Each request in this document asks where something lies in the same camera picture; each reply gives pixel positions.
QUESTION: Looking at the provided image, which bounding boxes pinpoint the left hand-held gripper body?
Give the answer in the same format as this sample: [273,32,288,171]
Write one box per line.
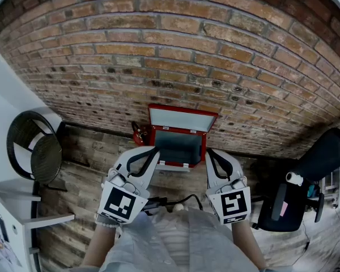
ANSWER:
[96,169,150,226]

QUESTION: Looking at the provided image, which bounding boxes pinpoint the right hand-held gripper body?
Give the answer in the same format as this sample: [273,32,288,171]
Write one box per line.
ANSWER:
[205,175,252,226]

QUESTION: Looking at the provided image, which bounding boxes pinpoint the red fire extinguisher box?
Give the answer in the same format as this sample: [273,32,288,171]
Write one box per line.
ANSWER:
[150,125,208,172]

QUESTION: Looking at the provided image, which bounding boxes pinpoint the person's right forearm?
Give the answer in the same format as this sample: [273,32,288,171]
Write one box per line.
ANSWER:
[230,219,269,271]

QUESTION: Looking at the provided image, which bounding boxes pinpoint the person's left forearm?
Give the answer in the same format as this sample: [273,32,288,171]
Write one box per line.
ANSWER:
[82,222,123,269]

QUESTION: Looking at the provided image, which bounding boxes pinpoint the red fire extinguisher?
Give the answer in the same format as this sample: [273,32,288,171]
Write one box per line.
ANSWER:
[131,120,152,147]

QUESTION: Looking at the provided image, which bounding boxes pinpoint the pink sticky note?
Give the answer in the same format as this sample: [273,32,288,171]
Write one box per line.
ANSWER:
[278,202,290,218]

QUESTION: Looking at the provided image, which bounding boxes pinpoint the light grey shirt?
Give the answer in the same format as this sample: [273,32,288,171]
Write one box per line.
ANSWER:
[70,207,296,272]

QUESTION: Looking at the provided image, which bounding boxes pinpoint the black wicker chair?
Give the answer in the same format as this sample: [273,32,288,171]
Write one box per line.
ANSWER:
[6,110,69,193]

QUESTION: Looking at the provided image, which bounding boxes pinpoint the black office chair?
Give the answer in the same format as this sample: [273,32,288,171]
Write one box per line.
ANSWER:
[250,124,340,233]

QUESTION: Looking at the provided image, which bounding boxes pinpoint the white desk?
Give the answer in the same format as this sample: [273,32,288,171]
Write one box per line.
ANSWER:
[0,179,76,272]

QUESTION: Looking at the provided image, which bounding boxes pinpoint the black marker pen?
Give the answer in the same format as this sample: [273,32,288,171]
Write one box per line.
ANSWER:
[0,214,10,243]

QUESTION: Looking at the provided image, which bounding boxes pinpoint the printed paper sheet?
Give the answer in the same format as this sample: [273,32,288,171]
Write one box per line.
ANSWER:
[0,216,23,272]

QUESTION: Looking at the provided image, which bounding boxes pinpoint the white bead bracelet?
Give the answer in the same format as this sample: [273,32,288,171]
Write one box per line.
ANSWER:
[94,214,123,229]

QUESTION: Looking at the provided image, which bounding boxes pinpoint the black cable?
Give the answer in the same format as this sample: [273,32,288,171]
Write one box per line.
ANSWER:
[143,194,204,216]

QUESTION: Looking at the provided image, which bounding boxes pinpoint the white cylindrical camera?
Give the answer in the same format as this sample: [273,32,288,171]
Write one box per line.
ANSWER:
[285,172,305,188]

